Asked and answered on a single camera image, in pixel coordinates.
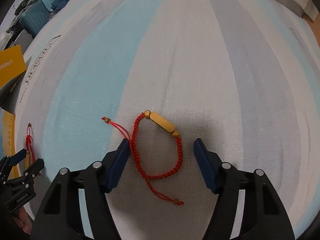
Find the blue and yellow cardboard box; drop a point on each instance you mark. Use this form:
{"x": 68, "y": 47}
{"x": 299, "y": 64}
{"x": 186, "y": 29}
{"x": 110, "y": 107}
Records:
{"x": 12, "y": 62}

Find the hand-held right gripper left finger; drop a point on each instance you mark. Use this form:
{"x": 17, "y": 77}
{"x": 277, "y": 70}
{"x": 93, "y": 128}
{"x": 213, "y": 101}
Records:
{"x": 117, "y": 165}

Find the person's left hand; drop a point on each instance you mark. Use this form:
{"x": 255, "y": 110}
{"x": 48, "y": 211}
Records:
{"x": 24, "y": 221}

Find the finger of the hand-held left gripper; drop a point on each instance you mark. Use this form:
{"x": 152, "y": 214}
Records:
{"x": 20, "y": 156}
{"x": 33, "y": 168}

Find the silver suitcase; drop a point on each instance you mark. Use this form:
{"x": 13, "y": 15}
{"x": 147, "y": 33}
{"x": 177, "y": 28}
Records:
{"x": 20, "y": 40}

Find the teal suitcase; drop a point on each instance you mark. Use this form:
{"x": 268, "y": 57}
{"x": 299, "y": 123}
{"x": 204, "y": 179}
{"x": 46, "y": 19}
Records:
{"x": 35, "y": 15}

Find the pile of black gear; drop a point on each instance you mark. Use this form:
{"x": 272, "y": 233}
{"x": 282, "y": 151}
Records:
{"x": 23, "y": 3}

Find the wooden headboard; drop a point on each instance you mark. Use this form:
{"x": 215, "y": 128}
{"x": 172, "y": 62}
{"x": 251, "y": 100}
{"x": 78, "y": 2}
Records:
{"x": 315, "y": 32}

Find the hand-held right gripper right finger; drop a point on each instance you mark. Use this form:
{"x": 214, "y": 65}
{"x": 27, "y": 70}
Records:
{"x": 205, "y": 165}

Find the striped blue grey blanket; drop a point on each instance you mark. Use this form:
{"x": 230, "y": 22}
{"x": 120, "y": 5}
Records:
{"x": 200, "y": 55}

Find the dark blue cloth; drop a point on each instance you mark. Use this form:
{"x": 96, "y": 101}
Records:
{"x": 65, "y": 0}

